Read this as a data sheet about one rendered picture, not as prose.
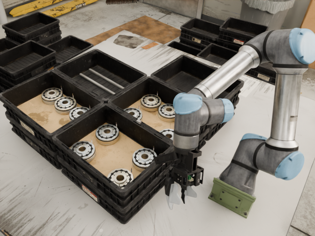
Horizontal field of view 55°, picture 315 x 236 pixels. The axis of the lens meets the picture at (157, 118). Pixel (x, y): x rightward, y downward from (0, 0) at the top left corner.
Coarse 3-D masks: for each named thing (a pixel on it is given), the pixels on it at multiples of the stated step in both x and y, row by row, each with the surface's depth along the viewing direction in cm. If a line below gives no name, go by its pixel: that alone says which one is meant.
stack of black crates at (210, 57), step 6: (210, 48) 279; (216, 48) 277; (222, 48) 273; (198, 54) 261; (204, 54) 272; (210, 54) 283; (216, 54) 280; (222, 54) 276; (228, 54) 273; (234, 54) 269; (210, 60) 254; (216, 60) 275; (222, 60) 275
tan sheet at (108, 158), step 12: (120, 132) 137; (96, 144) 130; (120, 144) 131; (132, 144) 132; (96, 156) 125; (108, 156) 126; (120, 156) 126; (96, 168) 121; (108, 168) 121; (132, 168) 122; (120, 180) 117
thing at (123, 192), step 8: (104, 104) 135; (120, 112) 132; (80, 120) 127; (64, 128) 123; (144, 128) 125; (56, 136) 119; (160, 136) 122; (56, 144) 118; (64, 144) 116; (168, 144) 119; (72, 152) 113; (168, 152) 116; (80, 160) 111; (88, 168) 109; (152, 168) 111; (96, 176) 108; (104, 176) 106; (144, 176) 108; (112, 184) 104; (128, 184) 104; (136, 184) 106; (120, 192) 102; (128, 192) 104
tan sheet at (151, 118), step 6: (138, 102) 153; (162, 102) 154; (138, 108) 150; (144, 114) 147; (150, 114) 147; (156, 114) 147; (144, 120) 143; (150, 120) 144; (156, 120) 144; (162, 120) 144; (150, 126) 140; (156, 126) 141; (162, 126) 141; (168, 126) 141
